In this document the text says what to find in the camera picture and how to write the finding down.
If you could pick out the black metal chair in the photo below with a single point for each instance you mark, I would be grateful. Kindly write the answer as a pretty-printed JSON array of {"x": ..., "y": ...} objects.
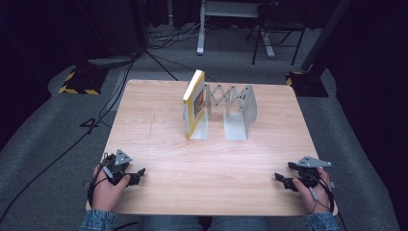
[{"x": 279, "y": 22}]

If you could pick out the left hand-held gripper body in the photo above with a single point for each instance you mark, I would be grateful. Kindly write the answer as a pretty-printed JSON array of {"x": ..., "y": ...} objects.
[{"x": 117, "y": 166}]

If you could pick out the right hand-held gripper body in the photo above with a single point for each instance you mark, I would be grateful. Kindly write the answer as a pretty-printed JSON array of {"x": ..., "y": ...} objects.
[{"x": 308, "y": 174}]

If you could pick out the white desk frame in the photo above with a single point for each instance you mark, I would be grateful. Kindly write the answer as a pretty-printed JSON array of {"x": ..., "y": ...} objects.
[{"x": 201, "y": 32}]

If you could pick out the black slanted pole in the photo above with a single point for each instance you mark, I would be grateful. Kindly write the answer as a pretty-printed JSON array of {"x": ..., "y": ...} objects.
[{"x": 324, "y": 35}]

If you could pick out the person's right hand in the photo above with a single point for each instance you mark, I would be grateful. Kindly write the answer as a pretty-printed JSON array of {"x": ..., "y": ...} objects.
[{"x": 319, "y": 199}]

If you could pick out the yellow book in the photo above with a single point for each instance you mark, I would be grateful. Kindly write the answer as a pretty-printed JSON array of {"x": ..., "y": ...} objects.
[{"x": 192, "y": 109}]

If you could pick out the black stand base striped edge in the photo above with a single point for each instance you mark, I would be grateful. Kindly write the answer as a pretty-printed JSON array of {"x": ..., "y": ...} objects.
[
  {"x": 308, "y": 85},
  {"x": 85, "y": 80}
]

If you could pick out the grey tape strip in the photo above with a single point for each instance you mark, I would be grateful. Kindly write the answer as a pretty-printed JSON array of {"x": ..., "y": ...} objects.
[
  {"x": 333, "y": 184},
  {"x": 86, "y": 185}
]

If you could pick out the person's left hand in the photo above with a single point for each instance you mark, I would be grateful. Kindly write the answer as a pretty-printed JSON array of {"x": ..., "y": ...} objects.
[{"x": 106, "y": 195}]

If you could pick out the grey metal expandable book rack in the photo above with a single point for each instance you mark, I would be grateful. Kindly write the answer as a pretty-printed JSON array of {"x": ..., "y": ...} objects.
[{"x": 237, "y": 128}]

